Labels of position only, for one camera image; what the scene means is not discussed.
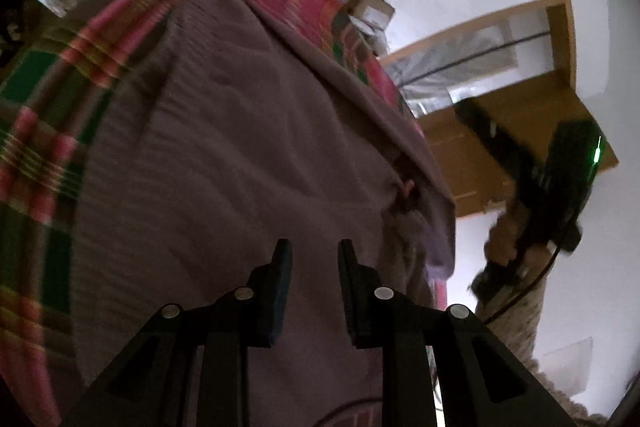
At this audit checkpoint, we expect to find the black hanging cable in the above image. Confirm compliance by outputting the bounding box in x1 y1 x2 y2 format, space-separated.
399 31 551 88

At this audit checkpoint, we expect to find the plastic sheet doorway curtain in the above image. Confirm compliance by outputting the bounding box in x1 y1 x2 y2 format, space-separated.
385 9 553 118

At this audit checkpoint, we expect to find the patterned right sleeve forearm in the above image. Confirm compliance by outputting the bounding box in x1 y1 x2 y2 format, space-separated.
489 279 608 426

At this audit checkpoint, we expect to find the person right hand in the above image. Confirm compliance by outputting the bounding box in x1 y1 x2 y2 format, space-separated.
484 200 552 289

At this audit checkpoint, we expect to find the red green plaid blanket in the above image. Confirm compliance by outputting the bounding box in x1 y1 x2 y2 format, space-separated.
1 0 423 426

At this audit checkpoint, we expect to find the brown cardboard box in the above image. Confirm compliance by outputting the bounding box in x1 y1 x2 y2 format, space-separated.
344 0 395 30

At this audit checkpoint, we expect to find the wooden door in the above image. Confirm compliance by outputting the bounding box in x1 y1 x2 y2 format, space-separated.
418 72 592 218

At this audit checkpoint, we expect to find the purple fleece sweater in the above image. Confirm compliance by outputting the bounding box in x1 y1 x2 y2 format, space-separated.
70 0 456 426

